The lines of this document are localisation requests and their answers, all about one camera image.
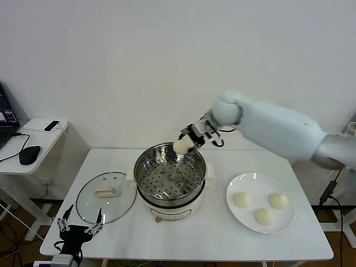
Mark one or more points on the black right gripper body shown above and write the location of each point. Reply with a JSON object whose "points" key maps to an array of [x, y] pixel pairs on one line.
{"points": [[203, 128]]}

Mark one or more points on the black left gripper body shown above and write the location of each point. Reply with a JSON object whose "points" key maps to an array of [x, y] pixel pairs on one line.
{"points": [[72, 236]]}

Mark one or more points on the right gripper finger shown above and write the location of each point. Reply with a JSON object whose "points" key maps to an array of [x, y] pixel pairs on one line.
{"points": [[187, 132], [198, 145]]}

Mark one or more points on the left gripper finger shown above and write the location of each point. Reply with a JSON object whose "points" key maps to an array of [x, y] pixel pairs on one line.
{"points": [[63, 224], [97, 226]]}

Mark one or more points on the white steamed baozi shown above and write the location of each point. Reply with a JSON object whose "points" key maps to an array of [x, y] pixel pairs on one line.
{"points": [[279, 200], [264, 217], [242, 199], [181, 147]]}

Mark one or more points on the round glass pot lid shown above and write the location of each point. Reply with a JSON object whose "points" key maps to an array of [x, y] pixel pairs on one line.
{"points": [[91, 200]]}

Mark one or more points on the perforated steel steamer basket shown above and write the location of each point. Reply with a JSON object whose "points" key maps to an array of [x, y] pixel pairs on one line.
{"points": [[155, 178]]}

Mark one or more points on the round white plate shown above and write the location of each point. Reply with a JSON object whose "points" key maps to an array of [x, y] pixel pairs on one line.
{"points": [[258, 183]]}

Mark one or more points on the black computer mouse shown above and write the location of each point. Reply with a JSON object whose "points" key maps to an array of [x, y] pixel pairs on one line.
{"points": [[29, 154]]}

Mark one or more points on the white side desk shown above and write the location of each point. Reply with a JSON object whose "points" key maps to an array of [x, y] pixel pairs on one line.
{"points": [[47, 147]]}

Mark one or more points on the small black white device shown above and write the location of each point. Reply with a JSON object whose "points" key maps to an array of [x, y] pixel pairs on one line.
{"points": [[53, 126]]}

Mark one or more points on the flat white box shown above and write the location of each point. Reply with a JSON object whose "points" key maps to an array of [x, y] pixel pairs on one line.
{"points": [[34, 125]]}

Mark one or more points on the black laptop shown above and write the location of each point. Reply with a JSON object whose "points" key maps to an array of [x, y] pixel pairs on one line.
{"points": [[5, 119]]}

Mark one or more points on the clear plastic drink cup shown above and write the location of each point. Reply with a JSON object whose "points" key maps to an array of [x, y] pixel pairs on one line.
{"points": [[351, 128]]}

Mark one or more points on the white side table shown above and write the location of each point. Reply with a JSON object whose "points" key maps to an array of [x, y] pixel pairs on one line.
{"points": [[350, 222]]}

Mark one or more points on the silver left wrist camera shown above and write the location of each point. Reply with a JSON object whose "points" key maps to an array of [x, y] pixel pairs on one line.
{"points": [[62, 260]]}

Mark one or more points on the white wall socket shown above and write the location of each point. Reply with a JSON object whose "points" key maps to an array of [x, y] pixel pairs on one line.
{"points": [[46, 184]]}

